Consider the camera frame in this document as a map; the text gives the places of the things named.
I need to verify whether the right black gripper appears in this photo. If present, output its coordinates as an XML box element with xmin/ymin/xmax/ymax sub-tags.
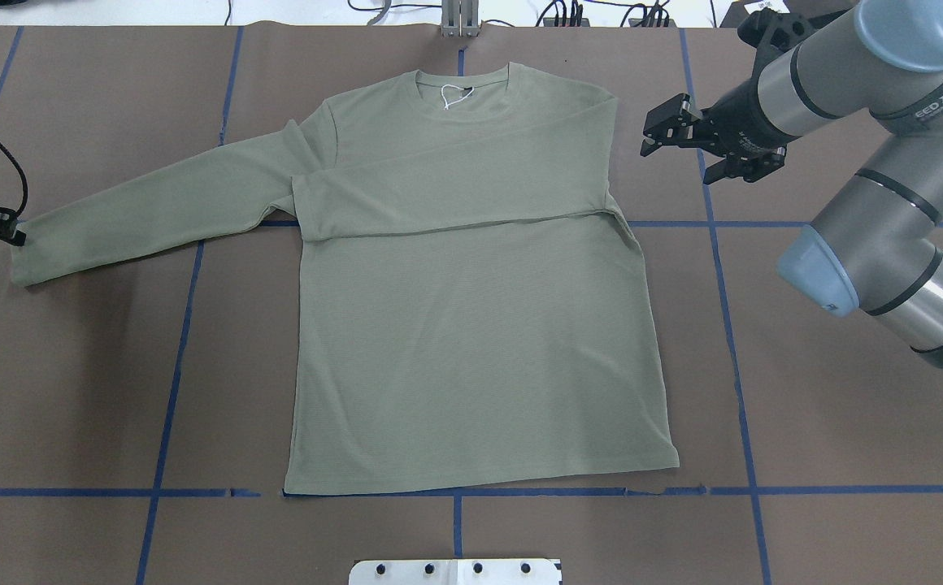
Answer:
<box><xmin>640</xmin><ymin>81</ymin><xmax>788</xmax><ymax>185</ymax></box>

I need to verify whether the olive green long-sleeve shirt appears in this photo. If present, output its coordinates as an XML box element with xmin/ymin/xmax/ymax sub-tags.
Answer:
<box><xmin>11</xmin><ymin>63</ymin><xmax>679</xmax><ymax>496</ymax></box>

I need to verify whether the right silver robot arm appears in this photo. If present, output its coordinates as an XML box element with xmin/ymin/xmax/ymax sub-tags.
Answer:
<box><xmin>640</xmin><ymin>1</ymin><xmax>943</xmax><ymax>371</ymax></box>

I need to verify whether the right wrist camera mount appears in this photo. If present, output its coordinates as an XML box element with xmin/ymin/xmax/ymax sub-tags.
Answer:
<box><xmin>736</xmin><ymin>8</ymin><xmax>816</xmax><ymax>59</ymax></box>

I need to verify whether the aluminium frame post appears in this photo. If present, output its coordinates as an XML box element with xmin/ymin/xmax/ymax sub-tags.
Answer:
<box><xmin>441</xmin><ymin>0</ymin><xmax>481</xmax><ymax>38</ymax></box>

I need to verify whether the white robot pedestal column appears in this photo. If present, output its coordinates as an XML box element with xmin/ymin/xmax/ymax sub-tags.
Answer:
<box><xmin>348</xmin><ymin>557</ymin><xmax>563</xmax><ymax>584</ymax></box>

